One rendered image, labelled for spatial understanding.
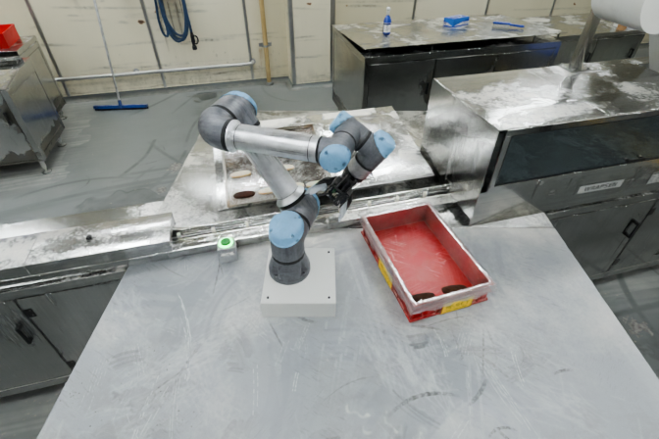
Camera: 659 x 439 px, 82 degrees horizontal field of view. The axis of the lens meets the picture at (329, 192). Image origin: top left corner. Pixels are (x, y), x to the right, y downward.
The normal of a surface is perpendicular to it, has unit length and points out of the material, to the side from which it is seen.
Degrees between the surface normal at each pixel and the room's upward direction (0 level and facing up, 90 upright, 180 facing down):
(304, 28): 90
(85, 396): 0
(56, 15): 91
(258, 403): 0
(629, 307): 0
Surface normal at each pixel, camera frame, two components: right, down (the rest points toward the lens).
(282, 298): 0.00, -0.78
